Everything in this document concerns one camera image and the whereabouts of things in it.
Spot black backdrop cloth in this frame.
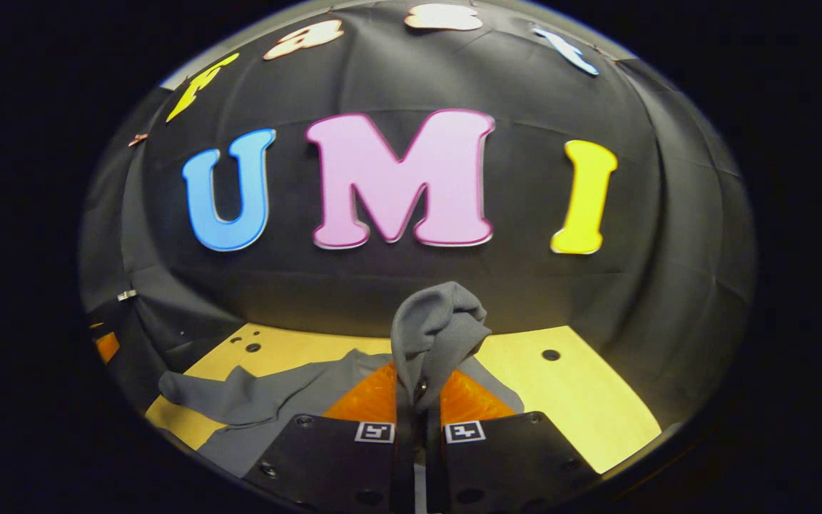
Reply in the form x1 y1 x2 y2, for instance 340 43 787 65
77 0 758 436

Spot grey button shirt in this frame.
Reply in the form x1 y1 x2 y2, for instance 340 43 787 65
158 281 526 479

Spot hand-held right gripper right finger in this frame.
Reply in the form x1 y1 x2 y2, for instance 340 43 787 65
422 368 601 514

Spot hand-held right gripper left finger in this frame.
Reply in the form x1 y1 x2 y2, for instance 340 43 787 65
243 361 419 514

